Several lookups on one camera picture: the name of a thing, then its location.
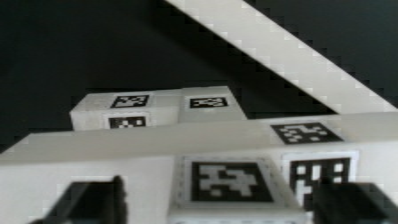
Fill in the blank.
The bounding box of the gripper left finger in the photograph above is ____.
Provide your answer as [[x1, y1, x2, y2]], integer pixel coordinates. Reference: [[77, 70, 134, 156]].
[[28, 176, 127, 224]]

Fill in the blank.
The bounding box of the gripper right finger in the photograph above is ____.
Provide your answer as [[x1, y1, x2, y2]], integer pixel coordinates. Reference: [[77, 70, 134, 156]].
[[312, 182, 398, 224]]

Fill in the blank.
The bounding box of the white chair back frame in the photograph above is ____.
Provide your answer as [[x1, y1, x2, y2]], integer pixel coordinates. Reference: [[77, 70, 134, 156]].
[[0, 112, 398, 224]]

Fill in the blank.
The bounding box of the white chair nut cube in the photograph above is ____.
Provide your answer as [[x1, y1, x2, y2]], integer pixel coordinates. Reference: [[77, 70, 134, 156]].
[[166, 156, 307, 224], [280, 151, 358, 212]]

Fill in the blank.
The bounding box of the white chair leg block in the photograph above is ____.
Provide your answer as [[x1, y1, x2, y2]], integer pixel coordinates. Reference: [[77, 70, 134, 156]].
[[68, 90, 180, 131], [177, 86, 246, 123]]

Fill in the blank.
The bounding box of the white corner fence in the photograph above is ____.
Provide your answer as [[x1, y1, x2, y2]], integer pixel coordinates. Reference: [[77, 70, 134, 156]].
[[164, 0, 398, 114]]

